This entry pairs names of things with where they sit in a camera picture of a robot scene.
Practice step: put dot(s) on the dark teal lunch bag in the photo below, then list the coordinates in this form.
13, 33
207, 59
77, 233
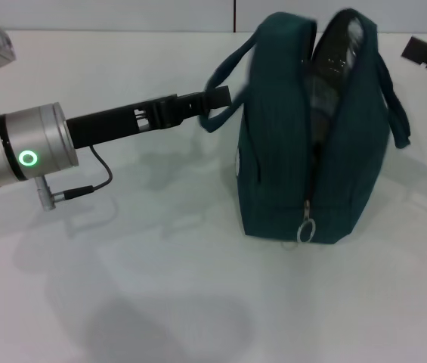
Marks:
285, 151

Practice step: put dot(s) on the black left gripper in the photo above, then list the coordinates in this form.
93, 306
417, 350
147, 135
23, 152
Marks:
122, 123

